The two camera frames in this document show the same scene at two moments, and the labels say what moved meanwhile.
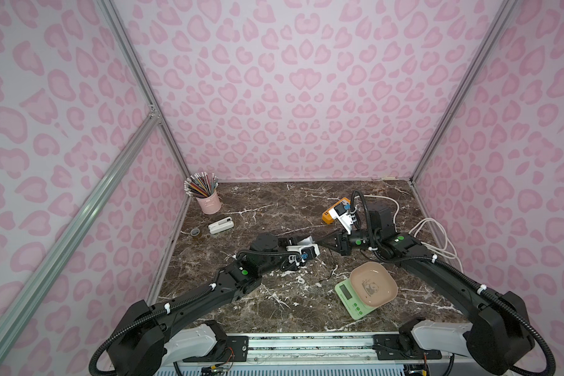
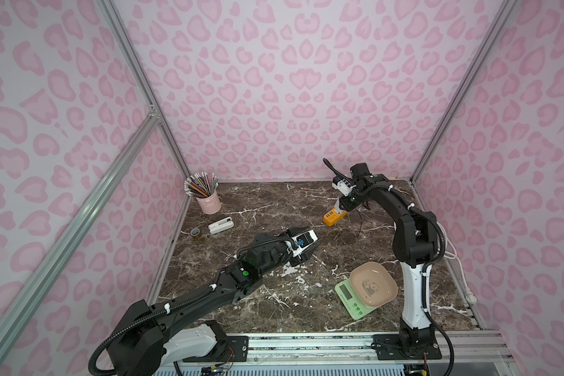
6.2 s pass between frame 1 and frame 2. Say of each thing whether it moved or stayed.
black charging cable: moved
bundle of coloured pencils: stayed
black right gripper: moved
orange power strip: stayed
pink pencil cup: stayed
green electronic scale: stayed
